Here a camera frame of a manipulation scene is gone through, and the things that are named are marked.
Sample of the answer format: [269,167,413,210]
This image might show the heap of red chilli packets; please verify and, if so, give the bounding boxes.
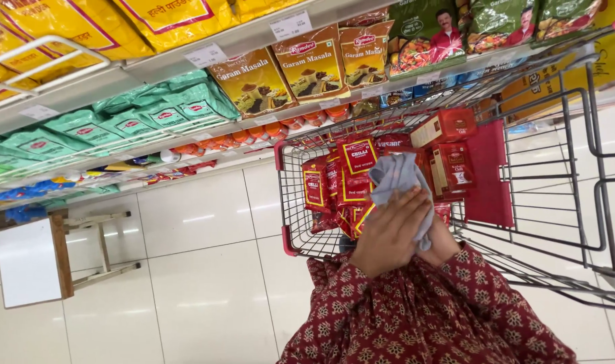
[301,132,452,239]

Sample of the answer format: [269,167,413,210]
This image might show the white wooden stool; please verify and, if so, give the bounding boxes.
[0,211,142,309]

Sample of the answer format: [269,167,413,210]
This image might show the person's right hand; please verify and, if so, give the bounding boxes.
[418,216,463,269]

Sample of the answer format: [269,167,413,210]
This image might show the person's left hand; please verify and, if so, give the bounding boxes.
[349,185,433,279]

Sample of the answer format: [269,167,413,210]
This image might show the metal shopping cart red trim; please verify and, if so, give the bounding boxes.
[274,16,615,312]

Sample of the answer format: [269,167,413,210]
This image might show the red plastic cart seat flap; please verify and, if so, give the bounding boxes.
[463,119,515,229]

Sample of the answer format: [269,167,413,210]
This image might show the red spice box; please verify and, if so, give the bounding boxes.
[429,143,476,199]
[410,108,478,149]

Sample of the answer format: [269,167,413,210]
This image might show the grey cleaning cloth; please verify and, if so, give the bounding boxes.
[368,152,436,252]

